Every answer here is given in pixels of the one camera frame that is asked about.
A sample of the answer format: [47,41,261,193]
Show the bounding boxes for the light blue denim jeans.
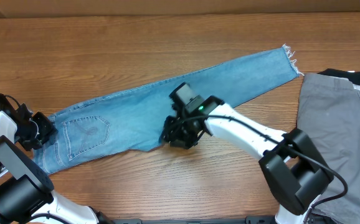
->
[32,45,300,174]

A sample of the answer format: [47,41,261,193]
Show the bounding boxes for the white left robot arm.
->
[0,93,106,224]

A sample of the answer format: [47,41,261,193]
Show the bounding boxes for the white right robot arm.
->
[161,96,334,223]

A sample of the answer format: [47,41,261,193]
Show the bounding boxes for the brown cardboard back panel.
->
[0,0,360,18]

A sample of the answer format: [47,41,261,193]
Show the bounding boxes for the grey folded garment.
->
[297,73,360,223]

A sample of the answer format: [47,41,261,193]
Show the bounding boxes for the black folded garment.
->
[319,68,360,85]

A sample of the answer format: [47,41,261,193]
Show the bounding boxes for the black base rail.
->
[112,215,276,224]

